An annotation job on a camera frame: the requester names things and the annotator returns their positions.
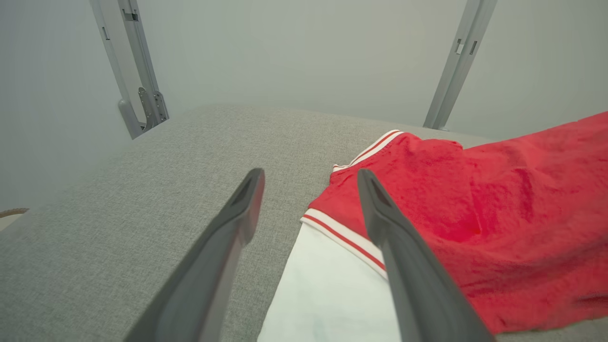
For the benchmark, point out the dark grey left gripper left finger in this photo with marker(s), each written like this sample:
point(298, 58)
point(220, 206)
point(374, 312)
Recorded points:
point(209, 285)

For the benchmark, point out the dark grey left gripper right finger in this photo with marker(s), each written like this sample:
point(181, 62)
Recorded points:
point(418, 294)

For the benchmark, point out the red jersey white trim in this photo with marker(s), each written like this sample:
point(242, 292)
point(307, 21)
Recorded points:
point(475, 199)

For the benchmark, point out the brown basket rim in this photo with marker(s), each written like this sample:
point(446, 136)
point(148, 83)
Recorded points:
point(13, 213)

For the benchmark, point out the plain grey metal post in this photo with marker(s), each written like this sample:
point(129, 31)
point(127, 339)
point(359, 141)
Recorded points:
point(458, 61)

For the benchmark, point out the grey metal post with hook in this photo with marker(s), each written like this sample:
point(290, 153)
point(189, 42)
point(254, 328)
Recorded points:
point(126, 57)

